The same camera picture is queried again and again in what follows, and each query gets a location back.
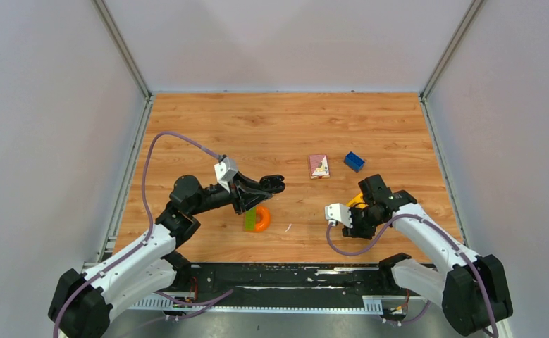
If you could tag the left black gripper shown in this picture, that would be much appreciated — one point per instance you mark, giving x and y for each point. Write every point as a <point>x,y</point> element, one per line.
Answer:
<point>245,193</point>

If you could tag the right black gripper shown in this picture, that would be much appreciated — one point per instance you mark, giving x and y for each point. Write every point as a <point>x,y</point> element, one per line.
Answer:
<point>355,232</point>

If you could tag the black earbud case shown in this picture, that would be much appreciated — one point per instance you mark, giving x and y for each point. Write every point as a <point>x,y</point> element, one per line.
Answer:
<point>273,184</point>

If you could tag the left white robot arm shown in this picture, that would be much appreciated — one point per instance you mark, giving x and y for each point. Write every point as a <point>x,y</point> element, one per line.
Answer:
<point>85,304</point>

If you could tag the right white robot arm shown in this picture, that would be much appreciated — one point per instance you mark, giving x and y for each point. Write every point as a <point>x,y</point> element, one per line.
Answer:
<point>471,289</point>

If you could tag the yellow triangle block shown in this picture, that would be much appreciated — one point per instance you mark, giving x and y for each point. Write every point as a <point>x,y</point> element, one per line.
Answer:
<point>357,202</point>

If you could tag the green toy brick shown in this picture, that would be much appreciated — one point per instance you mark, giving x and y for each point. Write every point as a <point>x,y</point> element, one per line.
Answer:
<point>250,219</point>

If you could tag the blue toy brick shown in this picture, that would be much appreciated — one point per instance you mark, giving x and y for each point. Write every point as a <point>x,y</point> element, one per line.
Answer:
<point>354,162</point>

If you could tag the playing card box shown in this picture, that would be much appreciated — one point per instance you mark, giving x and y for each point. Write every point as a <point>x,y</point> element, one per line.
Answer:
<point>318,166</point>

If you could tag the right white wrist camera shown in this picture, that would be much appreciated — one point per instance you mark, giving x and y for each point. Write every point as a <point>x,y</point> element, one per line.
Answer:
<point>338,214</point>

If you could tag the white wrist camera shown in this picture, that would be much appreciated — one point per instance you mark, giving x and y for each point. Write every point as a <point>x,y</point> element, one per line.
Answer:
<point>338,214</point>
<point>225,170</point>

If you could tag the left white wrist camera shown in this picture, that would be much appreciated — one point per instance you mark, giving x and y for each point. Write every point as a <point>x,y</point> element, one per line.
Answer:
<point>225,170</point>

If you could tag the orange half ring block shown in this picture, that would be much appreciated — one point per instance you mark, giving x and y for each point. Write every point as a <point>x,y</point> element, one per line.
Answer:
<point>263,218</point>

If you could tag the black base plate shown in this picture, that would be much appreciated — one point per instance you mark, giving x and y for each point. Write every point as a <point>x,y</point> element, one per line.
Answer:
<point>287,285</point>

